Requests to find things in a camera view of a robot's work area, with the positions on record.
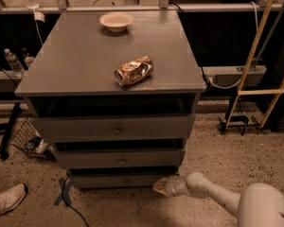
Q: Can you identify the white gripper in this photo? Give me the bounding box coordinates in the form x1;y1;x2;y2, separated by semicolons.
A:
152;175;188;197

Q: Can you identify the grey bottom drawer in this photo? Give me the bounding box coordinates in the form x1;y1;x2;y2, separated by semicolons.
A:
69;174;166;188

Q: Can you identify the grey drawer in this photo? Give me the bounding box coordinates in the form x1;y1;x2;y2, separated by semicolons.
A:
56;148;185;169
69;174;166;188
32;114;195;143

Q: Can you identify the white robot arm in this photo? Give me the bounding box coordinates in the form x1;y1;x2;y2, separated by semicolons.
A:
152;172;284;227

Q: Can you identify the grey top drawer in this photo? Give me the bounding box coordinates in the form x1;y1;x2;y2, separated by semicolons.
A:
32;114;195;143

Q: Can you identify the grey middle drawer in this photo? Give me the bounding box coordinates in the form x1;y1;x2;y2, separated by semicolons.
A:
56;148;185;169

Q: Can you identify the grey wooden drawer cabinet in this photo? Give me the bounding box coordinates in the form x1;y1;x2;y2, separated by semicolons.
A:
14;10;207;175

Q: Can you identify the crushed orange soda can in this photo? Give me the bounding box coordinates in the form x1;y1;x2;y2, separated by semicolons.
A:
115;56;153;86

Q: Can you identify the white sneaker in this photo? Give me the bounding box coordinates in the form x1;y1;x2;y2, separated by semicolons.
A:
0;183;27;215

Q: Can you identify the black metal leg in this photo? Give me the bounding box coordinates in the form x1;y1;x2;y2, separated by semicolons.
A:
0;102;22;161

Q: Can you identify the white paper bowl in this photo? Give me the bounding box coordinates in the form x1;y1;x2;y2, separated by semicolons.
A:
99;12;133;33

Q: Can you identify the dark small bottle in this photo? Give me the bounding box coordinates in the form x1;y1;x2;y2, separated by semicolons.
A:
21;47;35;68

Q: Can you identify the clear plastic water bottle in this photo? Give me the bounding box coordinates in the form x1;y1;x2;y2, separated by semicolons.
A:
4;48;25;78

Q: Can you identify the black wire basket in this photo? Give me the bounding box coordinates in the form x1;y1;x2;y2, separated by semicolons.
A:
10;118;54;160

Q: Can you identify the yellow wooden ladder frame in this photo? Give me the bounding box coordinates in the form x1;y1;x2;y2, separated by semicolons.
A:
218;0;284;132

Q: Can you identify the black power cable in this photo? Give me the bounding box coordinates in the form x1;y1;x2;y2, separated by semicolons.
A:
169;2;212;90

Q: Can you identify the white hanging cable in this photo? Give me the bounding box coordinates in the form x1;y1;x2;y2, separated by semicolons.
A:
20;0;45;47

